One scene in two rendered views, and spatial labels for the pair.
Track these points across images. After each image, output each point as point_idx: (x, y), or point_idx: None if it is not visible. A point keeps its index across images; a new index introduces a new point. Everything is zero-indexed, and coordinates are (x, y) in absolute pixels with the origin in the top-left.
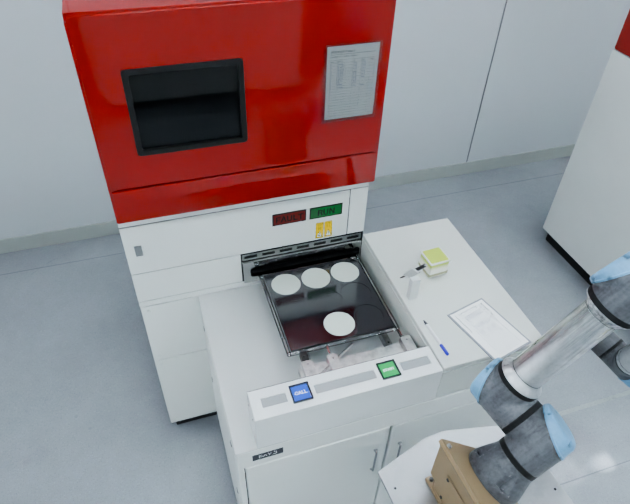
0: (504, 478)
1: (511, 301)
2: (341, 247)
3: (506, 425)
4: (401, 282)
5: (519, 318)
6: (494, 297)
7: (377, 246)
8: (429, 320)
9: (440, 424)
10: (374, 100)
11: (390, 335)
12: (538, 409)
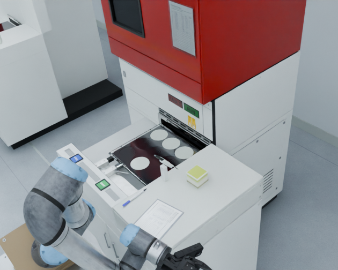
0: (36, 242)
1: (190, 230)
2: (199, 141)
3: None
4: (176, 171)
5: (175, 237)
6: (189, 219)
7: (204, 152)
8: (148, 192)
9: None
10: (194, 47)
11: None
12: None
